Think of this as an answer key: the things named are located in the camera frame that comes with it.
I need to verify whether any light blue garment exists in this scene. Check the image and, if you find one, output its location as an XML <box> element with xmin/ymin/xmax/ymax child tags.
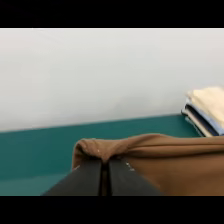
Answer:
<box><xmin>185</xmin><ymin>98</ymin><xmax>224</xmax><ymax>136</ymax></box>

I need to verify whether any dark blue garment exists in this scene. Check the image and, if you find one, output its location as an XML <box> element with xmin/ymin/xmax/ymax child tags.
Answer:
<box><xmin>181</xmin><ymin>104</ymin><xmax>222</xmax><ymax>137</ymax></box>

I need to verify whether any cream garment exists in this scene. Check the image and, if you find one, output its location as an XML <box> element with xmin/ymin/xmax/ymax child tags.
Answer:
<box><xmin>186</xmin><ymin>85</ymin><xmax>224</xmax><ymax>122</ymax></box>

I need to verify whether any beige garment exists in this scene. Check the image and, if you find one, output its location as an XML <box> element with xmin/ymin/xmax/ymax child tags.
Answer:
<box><xmin>182</xmin><ymin>111</ymin><xmax>214</xmax><ymax>138</ymax></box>

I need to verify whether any brown garment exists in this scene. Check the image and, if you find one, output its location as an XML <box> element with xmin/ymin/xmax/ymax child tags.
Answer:
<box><xmin>71</xmin><ymin>133</ymin><xmax>224</xmax><ymax>197</ymax></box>

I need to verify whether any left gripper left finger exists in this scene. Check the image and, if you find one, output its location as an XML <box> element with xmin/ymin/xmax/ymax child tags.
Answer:
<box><xmin>42</xmin><ymin>159</ymin><xmax>102</xmax><ymax>197</ymax></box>

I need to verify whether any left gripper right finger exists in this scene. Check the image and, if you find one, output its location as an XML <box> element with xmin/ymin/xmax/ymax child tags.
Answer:
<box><xmin>108</xmin><ymin>157</ymin><xmax>164</xmax><ymax>197</ymax></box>

